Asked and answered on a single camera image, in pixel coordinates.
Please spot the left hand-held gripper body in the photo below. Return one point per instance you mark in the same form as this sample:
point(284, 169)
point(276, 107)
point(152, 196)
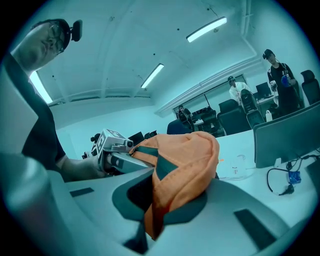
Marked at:
point(107, 140)

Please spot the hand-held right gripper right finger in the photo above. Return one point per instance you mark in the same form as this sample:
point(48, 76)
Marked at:
point(220, 225)

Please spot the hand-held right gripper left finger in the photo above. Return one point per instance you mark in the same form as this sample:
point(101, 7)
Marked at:
point(95, 200)

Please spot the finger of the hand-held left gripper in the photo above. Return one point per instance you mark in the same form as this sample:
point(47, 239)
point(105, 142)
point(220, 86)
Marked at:
point(132, 162)

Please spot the orange fabric bag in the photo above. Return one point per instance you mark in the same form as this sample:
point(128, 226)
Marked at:
point(182, 160)

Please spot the person's left forearm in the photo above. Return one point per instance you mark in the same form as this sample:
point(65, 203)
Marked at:
point(80, 170)

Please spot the person's left hand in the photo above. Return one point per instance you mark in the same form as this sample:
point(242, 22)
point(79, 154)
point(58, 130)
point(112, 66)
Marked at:
point(108, 161)

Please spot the curved dark monitor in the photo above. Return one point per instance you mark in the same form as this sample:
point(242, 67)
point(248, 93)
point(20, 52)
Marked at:
point(136, 138)
point(287, 140)

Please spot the white table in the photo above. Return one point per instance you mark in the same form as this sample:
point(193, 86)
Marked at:
point(250, 197)

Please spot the black office chair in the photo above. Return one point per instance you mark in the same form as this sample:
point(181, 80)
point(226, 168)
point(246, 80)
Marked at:
point(232, 117)
point(177, 127)
point(311, 87)

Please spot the person's black t-shirt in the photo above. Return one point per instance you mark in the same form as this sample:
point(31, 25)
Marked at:
point(37, 125)

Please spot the ceiling light bar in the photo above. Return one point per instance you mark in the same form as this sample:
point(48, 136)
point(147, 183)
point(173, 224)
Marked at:
point(152, 75)
point(41, 87)
point(206, 29)

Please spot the blue packet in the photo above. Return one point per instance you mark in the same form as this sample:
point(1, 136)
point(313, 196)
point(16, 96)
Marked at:
point(294, 176)

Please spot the grey closed laptop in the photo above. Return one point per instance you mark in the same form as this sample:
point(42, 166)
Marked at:
point(315, 175)

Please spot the person's glasses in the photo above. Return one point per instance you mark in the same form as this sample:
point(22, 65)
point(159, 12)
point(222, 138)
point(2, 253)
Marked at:
point(57, 37)

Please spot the person's head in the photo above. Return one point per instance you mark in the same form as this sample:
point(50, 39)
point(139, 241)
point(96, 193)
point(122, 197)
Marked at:
point(35, 47)

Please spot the white plastic bottle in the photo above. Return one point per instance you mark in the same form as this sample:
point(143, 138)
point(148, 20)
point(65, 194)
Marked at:
point(268, 116)

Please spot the blue round object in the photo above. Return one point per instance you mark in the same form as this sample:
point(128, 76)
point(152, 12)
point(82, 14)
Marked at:
point(285, 81)

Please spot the black head-worn camera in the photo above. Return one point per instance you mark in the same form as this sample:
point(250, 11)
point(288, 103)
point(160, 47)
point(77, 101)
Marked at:
point(77, 30)

